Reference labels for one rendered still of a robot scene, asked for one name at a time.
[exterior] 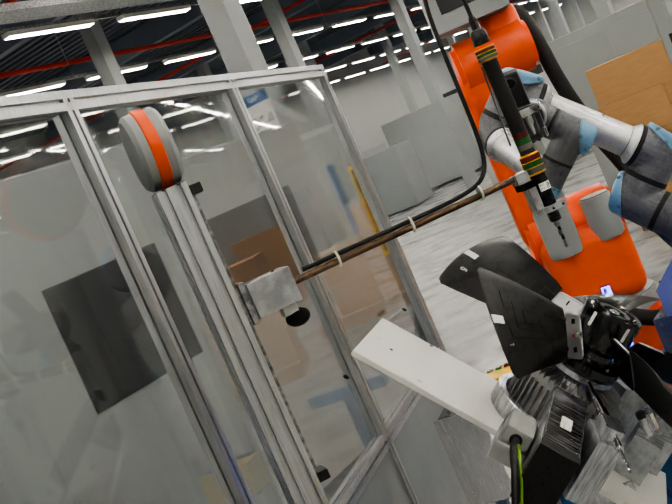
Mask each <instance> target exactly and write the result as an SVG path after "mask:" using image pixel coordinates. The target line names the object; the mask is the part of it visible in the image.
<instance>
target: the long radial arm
mask: <svg viewBox="0 0 672 504"><path fill-rule="evenodd" d="M587 409H588V403H587V402H585V401H583V400H582V399H580V398H578V397H576V396H574V395H572V394H571V393H569V392H567V391H565V390H563V389H561V388H560V387H558V386H556V387H554V388H553V389H552V391H551V393H550V395H549V396H548V398H547V400H546V402H545V403H544V405H543V407H542V409H541V410H540V412H539V414H538V416H537V417H536V421H537V423H538V425H537V429H536V433H535V437H534V440H533V442H532V444H531V446H530V447H529V449H528V452H527V455H526V458H525V460H524V462H523V463H522V470H523V468H524V467H525V465H526V463H527V462H528V460H529V458H530V456H531V455H532V453H533V451H534V450H535V448H536V446H537V444H538V443H539V441H540V439H541V438H542V437H543V438H545V439H547V440H549V441H551V442H552V443H554V444H556V445H558V446H560V447H562V448H563V449H565V450H567V451H569V452H571V453H572V454H574V455H576V456H578V457H580V455H581V448H582V442H583V435H584V429H585V427H584V426H585V422H586V415H587Z"/></svg>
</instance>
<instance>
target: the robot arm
mask: <svg viewBox="0 0 672 504"><path fill-rule="evenodd" d="M502 71H503V73H504V76H505V78H506V81H507V83H508V85H509V88H510V90H511V93H512V95H513V97H514V100H515V102H516V105H517V107H518V109H519V112H520V114H521V117H522V119H523V121H524V124H525V126H526V129H527V131H528V133H529V135H530V138H531V141H532V143H535V142H536V141H541V138H543V137H545V138H547V139H549V140H550V142H549V144H548V146H547V148H546V151H545V153H544V154H543V156H542V155H541V154H540V155H541V158H542V160H543V163H544V165H545V167H546V170H545V173H546V175H547V178H548V180H549V182H550V185H551V187H552V190H553V194H554V196H555V199H556V200H557V198H558V196H559V194H561V190H562V188H563V186H564V183H565V181H566V179H567V177H568V175H569V173H570V171H571V169H572V167H573V165H574V163H575V161H576V159H577V157H578V155H579V154H584V155H586V154H588V152H589V150H590V148H591V146H592V144H593V145H596V146H598V147H600V148H603V149H605V150H607V151H610V152H612V153H615V154H617V155H619V156H620V157H621V160H622V162H623V163H624V164H626V165H629V166H628V168H627V170H626V171H620V172H619V173H618V175H617V177H616V180H615V182H614V184H613V187H612V190H611V193H610V197H609V202H608V207H609V210H610V211H611V212H613V213H615V214H617V215H618V216H620V217H621V218H624V219H627V220H629V221H631V222H633V223H635V224H637V225H639V226H641V227H644V228H646V229H648V230H650V231H652V232H654V233H656V234H657V235H658V236H659V237H660V238H661V239H662V240H663V241H665V242H666V243H667V244H668V245H669V246H670V247H671V248H672V193H670V192H668V191H666V190H665V189H666V187H667V185H668V183H669V181H670V179H671V177H672V134H671V133H670V132H668V131H666V130H665V129H663V128H661V127H660V126H658V125H656V124H654V123H653V122H650V123H649V124H648V125H647V126H646V125H643V124H639V125H636V126H631V125H629V124H626V123H624V122H621V121H619V120H617V119H614V118H612V117H609V116H607V115H605V114H602V113H600V112H597V111H595V110H593V109H590V108H588V107H586V106H583V105H581V104H578V103H576V102H574V101H571V100H569V99H566V98H564V97H562V96H559V95H557V94H554V93H553V92H552V91H551V89H550V86H549V85H548V84H546V83H543V82H544V77H543V76H541V75H538V74H534V73H531V72H528V71H524V70H520V69H516V68H511V67H506V68H504V69H502ZM492 93H493V96H494V98H495V101H496V104H497V107H498V109H499V112H500V115H501V118H502V120H503V123H504V126H505V129H506V131H507V134H508V137H509V140H510V142H511V145H512V146H509V143H508V140H507V138H506V135H505V132H504V129H503V127H502V124H501V121H500V118H499V116H498V113H497V110H496V107H495V105H494V102H493V99H492V96H491V94H490V96H489V99H488V101H487V103H486V105H485V108H484V110H483V112H482V114H481V116H480V120H479V135H480V138H481V141H482V144H483V148H484V151H485V153H486V154H487V155H488V156H489V157H490V158H491V159H492V160H494V161H496V162H499V163H503V164H505V165H506V166H507V167H508V168H510V169H511V170H512V171H513V172H515V173H518V172H520V171H522V170H523V168H522V165H521V163H520V160H519V158H520V154H519V152H518V149H517V147H516V144H515V142H514V140H513V137H512V135H511V132H510V130H509V127H508V125H507V123H506V120H505V118H504V115H503V113H502V111H501V108H500V106H499V103H498V101H497V99H496V96H495V94H494V92H493V89H492ZM523 171H524V170H523Z"/></svg>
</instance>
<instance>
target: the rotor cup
mask: <svg viewBox="0 0 672 504"><path fill-rule="evenodd" d="M610 309H614V310H616V311H617V312H618V313H619V315H616V314H614V313H612V312H611V311H610ZM594 312H597V315H596V317H595V318H594V320H593V322H592V324H591V325H590V326H589V325H588V322H589V320H590V319H591V317H592V315H593V313H594ZM578 315H579V316H580V318H581V325H582V333H583V349H584V357H583V359H582V360H579V359H568V358H567V362H565V363H566V364H568V365H569V366H571V367H572V368H573V369H575V370H577V371H578V372H580V373H582V374H584V375H586V376H588V377H590V378H592V379H594V380H597V381H600V382H603V383H609V384H612V383H616V382H617V380H618V379H619V376H618V375H617V374H616V373H615V367H614V362H613V353H612V345H611V337H612V338H613V339H614V338H615V339H616V340H618V341H619V342H620V341H621V339H622V337H623V335H624V334H625V332H626V330H627V329H629V330H630V331H629V333H628V335H627V336H626V338H625V340H624V341H623V343H622V342H620V343H621V344H622V345H623V346H624V347H625V348H626V349H627V350H628V349H629V348H630V346H631V344H632V343H633V341H634V339H635V338H636V336H637V334H638V332H639V331H640V329H641V326H642V325H641V322H640V321H639V319H638V318H637V317H636V316H635V315H633V314H632V313H631V312H629V311H628V310H627V309H625V308H623V307H622V306H620V305H618V304H616V303H614V302H612V301H610V300H608V299H605V298H603V297H599V296H589V297H588V298H587V300H586V301H585V303H584V305H583V307H582V308H581V310H580V312H579V314H578Z"/></svg>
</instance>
